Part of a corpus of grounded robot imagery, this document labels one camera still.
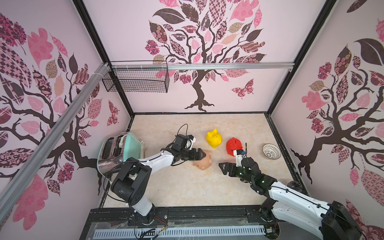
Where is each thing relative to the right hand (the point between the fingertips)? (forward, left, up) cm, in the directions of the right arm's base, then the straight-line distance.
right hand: (224, 164), depth 82 cm
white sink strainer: (+12, -34, -8) cm, 37 cm away
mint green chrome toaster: (+6, +59, +9) cm, 60 cm away
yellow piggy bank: (+19, +4, -1) cm, 19 cm away
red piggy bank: (+13, -8, 0) cm, 15 cm away
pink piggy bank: (+2, +10, -3) cm, 11 cm away
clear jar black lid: (-13, -34, +1) cm, 37 cm away
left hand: (+6, +13, -3) cm, 14 cm away
